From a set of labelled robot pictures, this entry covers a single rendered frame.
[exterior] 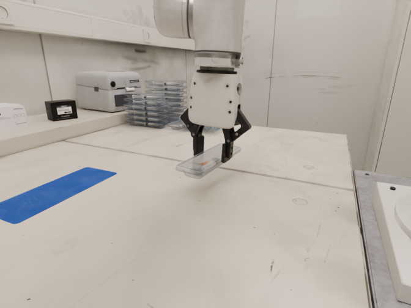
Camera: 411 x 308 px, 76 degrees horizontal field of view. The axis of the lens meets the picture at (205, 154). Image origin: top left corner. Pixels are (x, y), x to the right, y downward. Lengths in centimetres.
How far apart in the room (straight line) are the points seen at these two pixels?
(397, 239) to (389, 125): 166
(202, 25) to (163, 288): 39
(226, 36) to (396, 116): 168
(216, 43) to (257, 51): 203
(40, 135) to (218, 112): 62
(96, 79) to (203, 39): 82
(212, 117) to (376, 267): 33
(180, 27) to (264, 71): 201
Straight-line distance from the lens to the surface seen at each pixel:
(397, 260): 39
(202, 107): 50
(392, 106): 203
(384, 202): 49
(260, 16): 252
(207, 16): 48
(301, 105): 244
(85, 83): 130
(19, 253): 44
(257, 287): 33
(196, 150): 53
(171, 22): 49
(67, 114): 112
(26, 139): 93
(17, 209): 56
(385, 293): 38
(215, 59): 47
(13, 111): 102
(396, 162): 212
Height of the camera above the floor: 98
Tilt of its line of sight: 18 degrees down
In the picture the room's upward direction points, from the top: straight up
